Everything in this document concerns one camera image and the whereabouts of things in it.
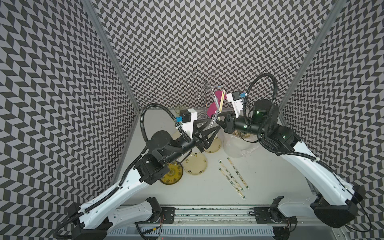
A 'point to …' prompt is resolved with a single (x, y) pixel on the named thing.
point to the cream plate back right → (215, 146)
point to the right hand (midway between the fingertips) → (213, 119)
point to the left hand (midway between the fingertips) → (215, 125)
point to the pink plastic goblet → (212, 108)
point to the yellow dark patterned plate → (174, 175)
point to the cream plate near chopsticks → (195, 163)
